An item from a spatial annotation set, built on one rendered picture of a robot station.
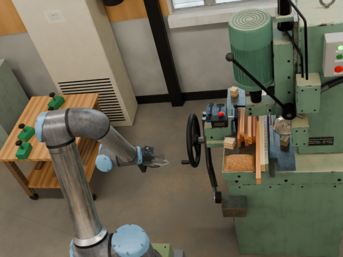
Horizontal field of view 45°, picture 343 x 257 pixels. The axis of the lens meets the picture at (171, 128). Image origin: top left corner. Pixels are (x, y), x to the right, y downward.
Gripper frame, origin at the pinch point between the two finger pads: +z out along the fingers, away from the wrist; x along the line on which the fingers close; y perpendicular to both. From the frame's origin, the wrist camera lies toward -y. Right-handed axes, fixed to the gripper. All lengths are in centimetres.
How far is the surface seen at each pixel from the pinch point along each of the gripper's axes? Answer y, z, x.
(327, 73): 86, 51, -10
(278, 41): 88, 32, 2
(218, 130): 32.6, 20.7, 1.1
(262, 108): 50, 37, 4
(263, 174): 34, 43, -22
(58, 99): -46, -88, 76
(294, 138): 51, 51, -13
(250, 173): 33, 37, -22
